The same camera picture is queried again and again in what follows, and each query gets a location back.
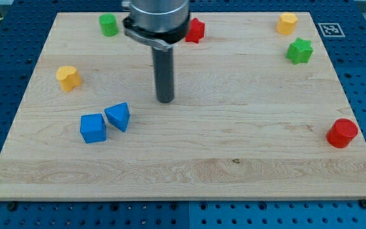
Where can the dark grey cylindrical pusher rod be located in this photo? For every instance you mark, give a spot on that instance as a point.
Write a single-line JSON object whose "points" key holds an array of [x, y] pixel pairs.
{"points": [[163, 74]]}

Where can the blue cube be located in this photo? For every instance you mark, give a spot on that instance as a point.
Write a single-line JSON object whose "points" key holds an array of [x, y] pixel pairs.
{"points": [[93, 128]]}

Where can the red star block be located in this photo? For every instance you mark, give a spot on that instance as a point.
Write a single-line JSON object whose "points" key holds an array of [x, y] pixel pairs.
{"points": [[196, 31]]}

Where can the green cylinder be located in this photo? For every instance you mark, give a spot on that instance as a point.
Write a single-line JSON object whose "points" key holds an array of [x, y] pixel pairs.
{"points": [[108, 24]]}

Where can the blue triangular prism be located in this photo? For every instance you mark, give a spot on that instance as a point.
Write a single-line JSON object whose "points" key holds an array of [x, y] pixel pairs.
{"points": [[118, 116]]}

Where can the yellow heart block left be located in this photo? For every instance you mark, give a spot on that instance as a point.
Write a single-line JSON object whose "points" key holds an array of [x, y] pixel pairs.
{"points": [[68, 78]]}

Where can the yellow heart block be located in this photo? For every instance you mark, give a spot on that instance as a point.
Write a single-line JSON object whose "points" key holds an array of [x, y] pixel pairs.
{"points": [[287, 23], [68, 78]]}

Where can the wooden board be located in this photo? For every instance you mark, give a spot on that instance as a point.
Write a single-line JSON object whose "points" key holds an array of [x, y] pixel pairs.
{"points": [[245, 123]]}

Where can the yellow heart block right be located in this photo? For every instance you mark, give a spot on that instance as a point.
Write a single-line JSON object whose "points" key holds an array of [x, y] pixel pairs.
{"points": [[287, 23]]}

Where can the green star block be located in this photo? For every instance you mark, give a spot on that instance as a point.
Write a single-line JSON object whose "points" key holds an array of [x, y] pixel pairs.
{"points": [[299, 51]]}

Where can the white fiducial marker tag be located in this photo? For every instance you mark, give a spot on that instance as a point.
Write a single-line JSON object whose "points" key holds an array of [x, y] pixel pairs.
{"points": [[331, 30]]}

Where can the red cylinder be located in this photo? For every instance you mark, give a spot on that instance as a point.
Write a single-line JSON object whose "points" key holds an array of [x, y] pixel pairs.
{"points": [[341, 133]]}

